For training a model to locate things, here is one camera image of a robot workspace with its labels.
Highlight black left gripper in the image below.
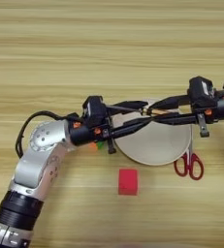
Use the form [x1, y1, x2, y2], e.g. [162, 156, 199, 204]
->
[67, 100, 154, 155]

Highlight round beige plate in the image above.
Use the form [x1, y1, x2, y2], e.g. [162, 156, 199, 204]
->
[112, 98, 193, 167]

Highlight multicoloured puzzle cube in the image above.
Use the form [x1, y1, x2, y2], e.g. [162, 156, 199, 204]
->
[88, 139, 108, 151]

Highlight red handled scissors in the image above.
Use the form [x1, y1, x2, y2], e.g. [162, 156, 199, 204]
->
[173, 127, 205, 181]

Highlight red block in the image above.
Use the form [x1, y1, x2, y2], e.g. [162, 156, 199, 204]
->
[117, 168, 139, 197]

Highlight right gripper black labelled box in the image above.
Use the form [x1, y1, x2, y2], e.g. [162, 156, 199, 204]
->
[188, 76, 216, 109]

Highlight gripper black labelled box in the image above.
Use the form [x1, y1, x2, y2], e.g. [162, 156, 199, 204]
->
[81, 95, 109, 129]
[188, 76, 216, 109]

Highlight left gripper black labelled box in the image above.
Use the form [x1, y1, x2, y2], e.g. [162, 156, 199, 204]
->
[81, 95, 109, 129]

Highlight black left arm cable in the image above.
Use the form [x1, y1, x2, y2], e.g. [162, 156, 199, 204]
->
[15, 110, 82, 159]

